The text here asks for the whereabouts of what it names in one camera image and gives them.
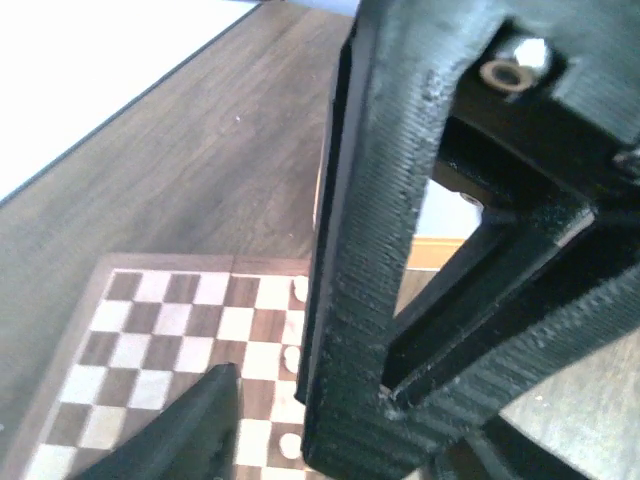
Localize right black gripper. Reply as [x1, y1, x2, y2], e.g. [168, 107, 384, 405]
[434, 1, 639, 210]

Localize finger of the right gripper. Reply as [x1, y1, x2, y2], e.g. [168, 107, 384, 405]
[296, 1, 639, 478]

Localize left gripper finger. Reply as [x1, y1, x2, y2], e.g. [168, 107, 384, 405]
[75, 363, 241, 480]

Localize light pawn on board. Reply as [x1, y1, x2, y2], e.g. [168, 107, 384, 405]
[283, 346, 300, 374]
[278, 432, 302, 460]
[293, 275, 309, 302]

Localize cream tin with light pieces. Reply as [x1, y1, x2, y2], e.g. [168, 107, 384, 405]
[312, 149, 466, 274]

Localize wooden chessboard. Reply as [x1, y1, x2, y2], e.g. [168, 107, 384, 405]
[1, 254, 314, 479]

